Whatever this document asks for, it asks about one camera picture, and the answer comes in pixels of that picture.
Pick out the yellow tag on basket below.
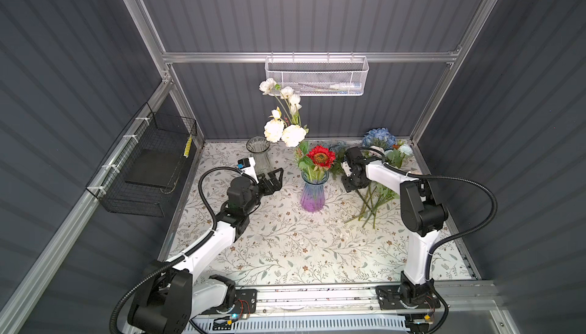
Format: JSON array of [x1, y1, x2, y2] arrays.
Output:
[[183, 135, 192, 158]]

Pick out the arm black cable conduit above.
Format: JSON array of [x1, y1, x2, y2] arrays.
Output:
[[361, 147, 498, 285], [108, 166, 246, 334]]

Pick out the marker pen in basket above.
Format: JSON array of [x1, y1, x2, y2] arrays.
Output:
[[298, 82, 363, 94]]

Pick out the red gerbera flower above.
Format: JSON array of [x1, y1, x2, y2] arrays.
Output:
[[307, 146, 336, 182]]

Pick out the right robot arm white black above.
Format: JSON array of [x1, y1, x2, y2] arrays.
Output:
[[342, 147, 448, 308]]

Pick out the white poppy flower stem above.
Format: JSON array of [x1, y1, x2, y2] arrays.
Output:
[[259, 78, 302, 126]]

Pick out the pink peach flower bunch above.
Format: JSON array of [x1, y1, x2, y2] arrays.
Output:
[[329, 143, 399, 228]]

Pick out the clear ribbed glass vase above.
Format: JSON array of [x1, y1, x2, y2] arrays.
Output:
[[246, 136, 273, 174]]

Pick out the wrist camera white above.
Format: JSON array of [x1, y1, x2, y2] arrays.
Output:
[[237, 157, 258, 183], [341, 161, 352, 178]]

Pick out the black wire wall basket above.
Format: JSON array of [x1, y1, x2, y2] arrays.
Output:
[[86, 105, 198, 218]]

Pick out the white peony flower stem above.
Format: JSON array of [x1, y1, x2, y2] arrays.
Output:
[[263, 107, 317, 181]]

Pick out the blue purple glass vase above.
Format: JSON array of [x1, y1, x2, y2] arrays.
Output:
[[300, 172, 329, 213]]

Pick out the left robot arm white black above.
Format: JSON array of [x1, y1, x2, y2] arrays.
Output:
[[109, 164, 284, 333]]

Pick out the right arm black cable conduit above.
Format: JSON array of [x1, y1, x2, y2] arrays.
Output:
[[361, 147, 498, 285]]

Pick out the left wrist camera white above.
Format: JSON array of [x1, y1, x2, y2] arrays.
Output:
[[237, 157, 258, 183]]

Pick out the blue hydrangea flower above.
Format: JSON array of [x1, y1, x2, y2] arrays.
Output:
[[362, 128, 397, 151]]

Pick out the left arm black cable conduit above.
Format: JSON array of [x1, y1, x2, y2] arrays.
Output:
[[108, 166, 246, 334]]

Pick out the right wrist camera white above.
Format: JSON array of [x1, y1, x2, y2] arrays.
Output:
[[341, 161, 352, 178]]

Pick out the pale blue peony stem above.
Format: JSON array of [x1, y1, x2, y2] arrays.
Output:
[[385, 141, 414, 169]]

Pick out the white wire mesh basket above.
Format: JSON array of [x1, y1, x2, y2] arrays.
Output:
[[264, 55, 369, 97]]

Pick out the floral patterned table mat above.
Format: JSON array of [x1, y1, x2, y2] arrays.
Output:
[[167, 141, 473, 285]]

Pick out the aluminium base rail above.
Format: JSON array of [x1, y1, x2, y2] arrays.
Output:
[[123, 281, 518, 334]]

